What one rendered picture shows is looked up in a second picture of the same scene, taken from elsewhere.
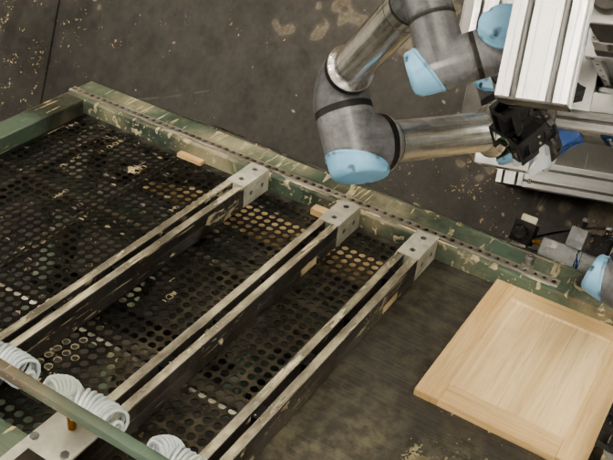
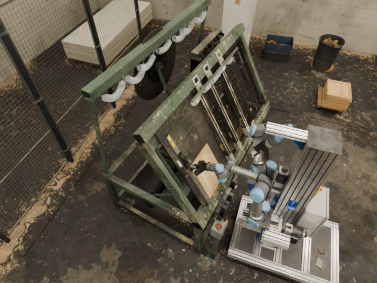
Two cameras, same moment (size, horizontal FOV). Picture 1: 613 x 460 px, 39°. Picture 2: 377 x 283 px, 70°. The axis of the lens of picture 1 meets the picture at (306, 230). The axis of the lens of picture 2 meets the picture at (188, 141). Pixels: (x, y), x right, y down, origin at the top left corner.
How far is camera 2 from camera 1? 1.49 m
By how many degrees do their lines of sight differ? 18
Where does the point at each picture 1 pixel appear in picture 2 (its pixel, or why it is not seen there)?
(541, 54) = (274, 127)
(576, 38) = (276, 131)
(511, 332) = not seen: hidden behind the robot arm
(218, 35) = (280, 144)
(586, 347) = (210, 184)
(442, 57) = not seen: hidden behind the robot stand
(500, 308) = not seen: hidden behind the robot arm
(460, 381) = (207, 153)
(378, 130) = (260, 133)
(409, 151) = (254, 140)
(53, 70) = (272, 110)
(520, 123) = (261, 145)
